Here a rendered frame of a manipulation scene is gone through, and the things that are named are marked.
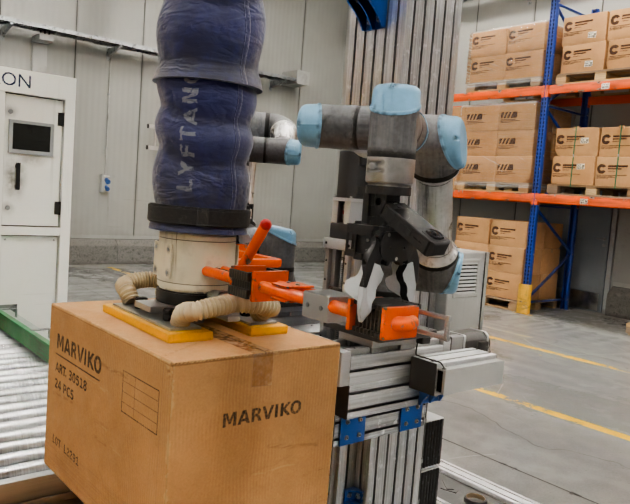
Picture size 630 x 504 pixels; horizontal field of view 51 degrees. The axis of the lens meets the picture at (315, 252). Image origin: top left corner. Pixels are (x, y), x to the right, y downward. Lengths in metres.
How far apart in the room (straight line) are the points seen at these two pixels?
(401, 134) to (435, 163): 0.49
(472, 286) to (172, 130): 1.22
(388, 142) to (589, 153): 8.10
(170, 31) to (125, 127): 10.11
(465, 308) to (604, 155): 6.83
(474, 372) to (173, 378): 0.96
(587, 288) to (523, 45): 3.54
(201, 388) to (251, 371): 0.11
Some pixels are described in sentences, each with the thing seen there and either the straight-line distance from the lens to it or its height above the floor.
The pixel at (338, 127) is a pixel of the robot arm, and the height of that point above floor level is 1.50.
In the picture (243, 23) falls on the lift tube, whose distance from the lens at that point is 1.46.
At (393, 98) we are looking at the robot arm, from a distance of 1.02.
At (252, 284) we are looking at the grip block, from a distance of 1.26.
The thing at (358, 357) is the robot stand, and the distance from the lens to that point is 1.73.
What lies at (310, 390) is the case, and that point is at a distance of 1.41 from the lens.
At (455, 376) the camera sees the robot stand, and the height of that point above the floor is 0.93.
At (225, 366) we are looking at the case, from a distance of 1.26.
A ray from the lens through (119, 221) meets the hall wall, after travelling 11.54.
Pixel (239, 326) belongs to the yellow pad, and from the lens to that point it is 1.46.
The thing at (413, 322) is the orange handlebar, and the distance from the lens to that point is 1.01.
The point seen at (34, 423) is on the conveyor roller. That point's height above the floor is 0.54.
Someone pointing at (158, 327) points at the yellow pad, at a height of 1.09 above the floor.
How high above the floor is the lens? 1.38
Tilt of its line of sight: 5 degrees down
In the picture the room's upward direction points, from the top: 4 degrees clockwise
